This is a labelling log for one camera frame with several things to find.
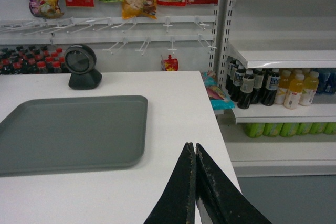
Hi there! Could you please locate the white peg hook rack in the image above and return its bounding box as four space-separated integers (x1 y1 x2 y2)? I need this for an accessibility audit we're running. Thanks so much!
1 16 216 54

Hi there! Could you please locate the white checkout table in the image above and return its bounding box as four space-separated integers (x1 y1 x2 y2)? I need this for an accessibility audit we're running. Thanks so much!
1 71 238 223

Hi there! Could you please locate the dark soy bottle front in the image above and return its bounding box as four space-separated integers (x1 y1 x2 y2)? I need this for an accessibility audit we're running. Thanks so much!
237 70 255 109

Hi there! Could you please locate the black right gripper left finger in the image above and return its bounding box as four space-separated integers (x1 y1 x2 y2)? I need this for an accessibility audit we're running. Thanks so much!
145 143 196 223

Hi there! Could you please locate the black round barcode scanner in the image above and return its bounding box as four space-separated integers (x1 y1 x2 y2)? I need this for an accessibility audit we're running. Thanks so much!
65 44 102 90

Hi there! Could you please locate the grey rectangular serving tray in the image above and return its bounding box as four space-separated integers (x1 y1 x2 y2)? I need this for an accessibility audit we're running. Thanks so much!
1 95 148 177

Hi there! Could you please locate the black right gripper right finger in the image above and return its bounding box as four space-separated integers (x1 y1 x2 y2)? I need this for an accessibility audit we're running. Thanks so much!
196 143 270 223

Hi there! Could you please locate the white side store shelving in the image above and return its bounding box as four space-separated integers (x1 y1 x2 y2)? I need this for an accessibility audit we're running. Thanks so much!
216 0 335 177

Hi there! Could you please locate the red pouch with spout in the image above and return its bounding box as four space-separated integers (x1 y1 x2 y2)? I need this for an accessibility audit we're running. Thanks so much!
161 54 179 71

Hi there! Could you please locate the orange juice bottle front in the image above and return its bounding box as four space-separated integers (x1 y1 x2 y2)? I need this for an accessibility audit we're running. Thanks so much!
283 74 304 109

